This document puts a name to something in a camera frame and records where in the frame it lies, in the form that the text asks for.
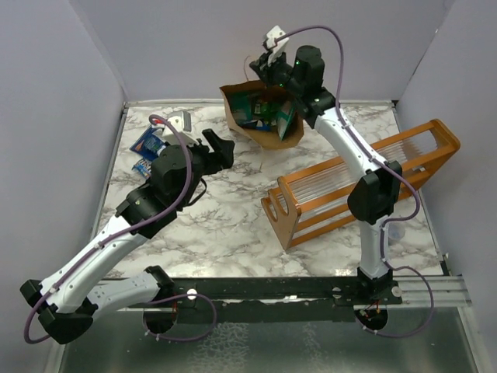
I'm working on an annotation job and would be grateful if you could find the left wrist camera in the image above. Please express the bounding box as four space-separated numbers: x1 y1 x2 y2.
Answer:
152 110 196 145

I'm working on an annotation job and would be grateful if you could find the brown paper bag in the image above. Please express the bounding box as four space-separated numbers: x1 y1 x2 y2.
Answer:
220 78 304 150

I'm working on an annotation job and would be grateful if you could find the blue white snack bag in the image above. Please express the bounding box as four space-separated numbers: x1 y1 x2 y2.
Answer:
130 125 166 162

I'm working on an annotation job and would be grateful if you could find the teal green snack packet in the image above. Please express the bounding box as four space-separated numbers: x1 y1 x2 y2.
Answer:
228 92 254 125

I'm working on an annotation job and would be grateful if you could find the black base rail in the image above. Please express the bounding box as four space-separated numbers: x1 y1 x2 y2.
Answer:
144 274 401 326

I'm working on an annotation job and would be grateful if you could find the teal Fox's mint bag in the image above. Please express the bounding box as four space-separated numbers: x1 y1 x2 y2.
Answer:
276 100 295 141

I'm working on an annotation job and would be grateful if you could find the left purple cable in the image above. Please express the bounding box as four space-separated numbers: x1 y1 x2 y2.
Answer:
23 114 218 345

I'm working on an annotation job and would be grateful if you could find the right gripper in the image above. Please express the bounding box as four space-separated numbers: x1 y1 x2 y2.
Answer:
248 49 303 99

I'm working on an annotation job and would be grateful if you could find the small blue cartoon packet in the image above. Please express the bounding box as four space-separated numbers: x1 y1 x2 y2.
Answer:
239 119 276 132

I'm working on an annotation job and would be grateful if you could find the small clear plastic cup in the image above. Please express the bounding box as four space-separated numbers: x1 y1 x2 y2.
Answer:
388 222 405 246

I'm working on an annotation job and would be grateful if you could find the wooden rack with clear rods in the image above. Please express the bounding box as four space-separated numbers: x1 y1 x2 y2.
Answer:
261 119 461 250

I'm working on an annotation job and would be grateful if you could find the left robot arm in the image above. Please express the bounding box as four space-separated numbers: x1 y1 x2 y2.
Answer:
20 129 235 344

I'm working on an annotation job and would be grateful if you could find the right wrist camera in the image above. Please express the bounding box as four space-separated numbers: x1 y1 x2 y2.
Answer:
262 26 289 66

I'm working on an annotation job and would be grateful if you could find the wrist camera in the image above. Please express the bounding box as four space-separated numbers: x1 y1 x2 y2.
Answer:
262 26 289 66
152 110 196 145

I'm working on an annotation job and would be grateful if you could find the green snack bag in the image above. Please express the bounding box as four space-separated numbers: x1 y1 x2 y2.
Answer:
252 99 280 117

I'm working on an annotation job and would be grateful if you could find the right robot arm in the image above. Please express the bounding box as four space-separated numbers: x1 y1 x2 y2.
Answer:
249 45 402 304

